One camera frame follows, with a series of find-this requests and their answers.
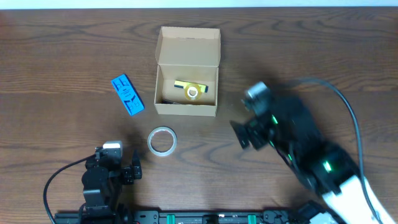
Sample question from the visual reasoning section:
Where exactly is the yellow and black marker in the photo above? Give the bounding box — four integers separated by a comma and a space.
174, 80, 208, 93

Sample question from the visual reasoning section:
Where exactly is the blue plastic tape dispenser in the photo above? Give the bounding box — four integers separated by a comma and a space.
111, 73, 145, 116

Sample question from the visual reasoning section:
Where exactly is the black and white marker pen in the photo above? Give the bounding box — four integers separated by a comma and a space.
162, 99, 180, 105

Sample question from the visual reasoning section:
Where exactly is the small yellow tape roll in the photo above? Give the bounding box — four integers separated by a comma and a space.
184, 83, 202, 101

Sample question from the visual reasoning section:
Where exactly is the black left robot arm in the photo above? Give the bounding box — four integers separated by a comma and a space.
80, 147, 142, 223

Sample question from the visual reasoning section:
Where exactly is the large clear tape roll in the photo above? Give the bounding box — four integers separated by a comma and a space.
147, 126, 178, 157

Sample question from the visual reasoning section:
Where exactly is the open cardboard box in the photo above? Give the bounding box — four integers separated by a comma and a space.
154, 26, 221, 117

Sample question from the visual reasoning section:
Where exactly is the black mounting rail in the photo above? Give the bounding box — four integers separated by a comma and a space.
53, 210, 340, 224

